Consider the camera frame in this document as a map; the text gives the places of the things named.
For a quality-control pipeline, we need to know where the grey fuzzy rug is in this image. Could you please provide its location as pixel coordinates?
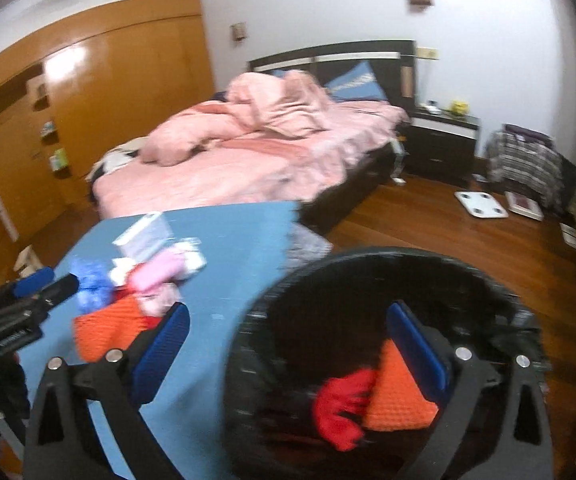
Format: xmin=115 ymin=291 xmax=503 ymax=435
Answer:
xmin=287 ymin=221 xmax=335 ymax=272

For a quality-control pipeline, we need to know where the white bathroom scale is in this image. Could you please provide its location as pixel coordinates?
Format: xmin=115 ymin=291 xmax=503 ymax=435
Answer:
xmin=455 ymin=190 xmax=510 ymax=220

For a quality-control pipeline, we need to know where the pink cloth on table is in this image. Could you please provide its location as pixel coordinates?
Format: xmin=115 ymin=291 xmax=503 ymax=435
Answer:
xmin=128 ymin=250 xmax=183 ymax=316

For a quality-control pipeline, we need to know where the red cloth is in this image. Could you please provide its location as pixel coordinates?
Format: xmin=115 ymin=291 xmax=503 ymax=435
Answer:
xmin=315 ymin=369 xmax=379 ymax=453

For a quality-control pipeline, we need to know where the dark wooden headboard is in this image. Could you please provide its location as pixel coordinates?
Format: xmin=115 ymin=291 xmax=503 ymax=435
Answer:
xmin=248 ymin=40 xmax=416 ymax=111

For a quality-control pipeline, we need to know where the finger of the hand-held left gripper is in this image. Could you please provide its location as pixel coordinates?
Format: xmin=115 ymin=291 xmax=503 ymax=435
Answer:
xmin=12 ymin=267 xmax=56 ymax=297
xmin=36 ymin=274 xmax=81 ymax=307

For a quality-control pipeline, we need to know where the pink duvet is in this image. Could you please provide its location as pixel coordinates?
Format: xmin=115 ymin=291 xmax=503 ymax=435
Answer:
xmin=140 ymin=70 xmax=339 ymax=167

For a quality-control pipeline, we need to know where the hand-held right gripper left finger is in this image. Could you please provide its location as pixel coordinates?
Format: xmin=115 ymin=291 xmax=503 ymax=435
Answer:
xmin=22 ymin=302 xmax=191 ymax=480

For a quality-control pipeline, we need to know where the white picture frame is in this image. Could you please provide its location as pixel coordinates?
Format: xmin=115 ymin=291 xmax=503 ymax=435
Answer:
xmin=505 ymin=192 xmax=545 ymax=220

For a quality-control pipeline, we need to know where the black mesh waste bin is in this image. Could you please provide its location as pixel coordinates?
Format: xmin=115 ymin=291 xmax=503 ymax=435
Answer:
xmin=222 ymin=246 xmax=556 ymax=480

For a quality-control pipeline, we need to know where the wooden wardrobe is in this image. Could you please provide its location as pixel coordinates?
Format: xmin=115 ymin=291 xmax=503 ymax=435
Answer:
xmin=0 ymin=0 xmax=217 ymax=257

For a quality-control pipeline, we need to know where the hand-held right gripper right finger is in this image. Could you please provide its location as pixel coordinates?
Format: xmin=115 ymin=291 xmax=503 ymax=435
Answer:
xmin=387 ymin=301 xmax=554 ymax=480

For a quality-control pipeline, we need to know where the bed with pink sheet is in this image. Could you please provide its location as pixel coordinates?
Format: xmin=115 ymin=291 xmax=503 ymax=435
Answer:
xmin=88 ymin=40 xmax=416 ymax=237

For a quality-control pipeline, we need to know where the orange knitted cloth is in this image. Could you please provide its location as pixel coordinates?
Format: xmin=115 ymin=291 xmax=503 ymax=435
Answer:
xmin=363 ymin=339 xmax=441 ymax=433
xmin=72 ymin=294 xmax=167 ymax=363

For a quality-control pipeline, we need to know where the white cardboard box blue print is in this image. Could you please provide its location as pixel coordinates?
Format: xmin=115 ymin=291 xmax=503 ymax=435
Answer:
xmin=112 ymin=212 xmax=173 ymax=261

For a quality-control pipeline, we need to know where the clear plastic wrapper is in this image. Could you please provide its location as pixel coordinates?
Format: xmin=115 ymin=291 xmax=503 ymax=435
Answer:
xmin=170 ymin=236 xmax=207 ymax=279

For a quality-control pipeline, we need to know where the blue fluffy cloth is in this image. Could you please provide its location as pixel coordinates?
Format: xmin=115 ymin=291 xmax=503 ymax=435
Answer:
xmin=70 ymin=256 xmax=114 ymax=317

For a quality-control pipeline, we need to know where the blue pillow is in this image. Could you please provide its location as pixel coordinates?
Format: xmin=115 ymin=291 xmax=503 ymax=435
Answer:
xmin=325 ymin=61 xmax=389 ymax=104

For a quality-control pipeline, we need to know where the plaid bag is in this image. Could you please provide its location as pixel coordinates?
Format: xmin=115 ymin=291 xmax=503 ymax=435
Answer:
xmin=485 ymin=124 xmax=567 ymax=207

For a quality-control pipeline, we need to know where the pile of clothes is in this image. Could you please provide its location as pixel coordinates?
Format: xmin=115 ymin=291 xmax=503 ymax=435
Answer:
xmin=86 ymin=139 xmax=155 ymax=182

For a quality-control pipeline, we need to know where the dark nightstand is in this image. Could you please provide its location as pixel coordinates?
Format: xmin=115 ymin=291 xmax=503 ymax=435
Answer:
xmin=402 ymin=109 xmax=482 ymax=187

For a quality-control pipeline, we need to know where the orange knitted cloth on table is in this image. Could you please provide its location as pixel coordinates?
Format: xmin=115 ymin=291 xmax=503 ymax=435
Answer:
xmin=72 ymin=294 xmax=167 ymax=363

